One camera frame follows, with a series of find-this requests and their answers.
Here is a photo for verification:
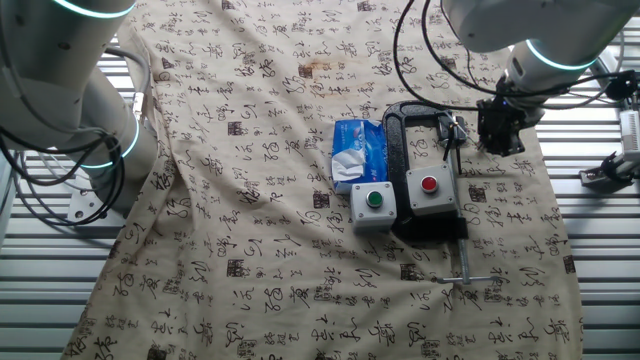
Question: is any long black minute hand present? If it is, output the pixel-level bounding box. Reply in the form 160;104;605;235
451;124;464;176

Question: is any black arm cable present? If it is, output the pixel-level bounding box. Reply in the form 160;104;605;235
0;124;126;229

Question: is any black metal C-clamp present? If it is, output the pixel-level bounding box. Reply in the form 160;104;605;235
382;99;501;286

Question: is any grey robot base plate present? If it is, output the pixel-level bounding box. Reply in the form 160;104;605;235
66;188;129;229

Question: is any thick black gripper cable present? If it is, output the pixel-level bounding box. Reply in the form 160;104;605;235
392;0;484;112

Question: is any blue tissue pack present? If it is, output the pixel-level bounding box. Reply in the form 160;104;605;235
330;118;390;195

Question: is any grey camera on mount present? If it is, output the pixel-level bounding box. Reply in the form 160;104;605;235
579;149;640;189

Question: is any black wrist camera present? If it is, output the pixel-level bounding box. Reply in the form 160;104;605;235
604;69;640;101

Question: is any grey vented adapter box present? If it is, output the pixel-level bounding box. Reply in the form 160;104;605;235
618;109;640;161

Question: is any black square clock movement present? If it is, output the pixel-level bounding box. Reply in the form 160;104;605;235
437;113;471;147

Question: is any beige calligraphy print cloth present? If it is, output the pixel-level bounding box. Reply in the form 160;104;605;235
59;0;585;360

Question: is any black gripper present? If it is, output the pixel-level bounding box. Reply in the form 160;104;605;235
476;95;527;157

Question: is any grey base cable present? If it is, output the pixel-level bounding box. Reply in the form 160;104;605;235
102;44;152;121

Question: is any grey box green button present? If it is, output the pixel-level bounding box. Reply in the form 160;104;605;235
348;180;399;235

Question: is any grey box red button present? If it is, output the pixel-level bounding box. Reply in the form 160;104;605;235
404;163;459;217

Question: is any short black hour hand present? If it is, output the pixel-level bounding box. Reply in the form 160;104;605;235
441;127;455;164

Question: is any thin black camera cable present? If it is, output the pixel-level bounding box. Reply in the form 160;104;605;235
421;0;631;99

